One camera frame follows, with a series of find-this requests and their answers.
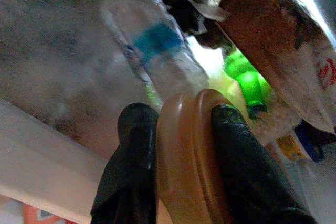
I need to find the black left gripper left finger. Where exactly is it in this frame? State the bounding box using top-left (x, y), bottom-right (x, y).
top-left (90, 102), bottom-right (160, 224)

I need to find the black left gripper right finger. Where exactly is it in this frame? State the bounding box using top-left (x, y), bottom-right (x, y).
top-left (211, 104), bottom-right (318, 224)

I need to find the translucent white plastic bag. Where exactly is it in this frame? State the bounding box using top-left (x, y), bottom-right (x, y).
top-left (0, 0), bottom-right (163, 162)

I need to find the white fridge shelf edge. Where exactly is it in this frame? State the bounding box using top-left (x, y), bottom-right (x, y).
top-left (0, 98), bottom-right (113, 224)

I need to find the blue and yellow packet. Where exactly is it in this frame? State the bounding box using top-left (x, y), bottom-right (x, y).
top-left (277, 120), bottom-right (326, 162)

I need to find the green plastic bottle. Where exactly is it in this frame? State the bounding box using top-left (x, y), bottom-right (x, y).
top-left (224, 48), bottom-right (274, 119)

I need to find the clear bottle with blue label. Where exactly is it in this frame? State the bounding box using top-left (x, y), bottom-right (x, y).
top-left (101, 0), bottom-right (211, 104)

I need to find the brown printed snack packet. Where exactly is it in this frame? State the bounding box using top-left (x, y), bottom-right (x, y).
top-left (217, 0), bottom-right (336, 133)

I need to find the dark crumpled packet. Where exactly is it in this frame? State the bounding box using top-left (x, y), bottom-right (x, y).
top-left (157, 0), bottom-right (232, 50)

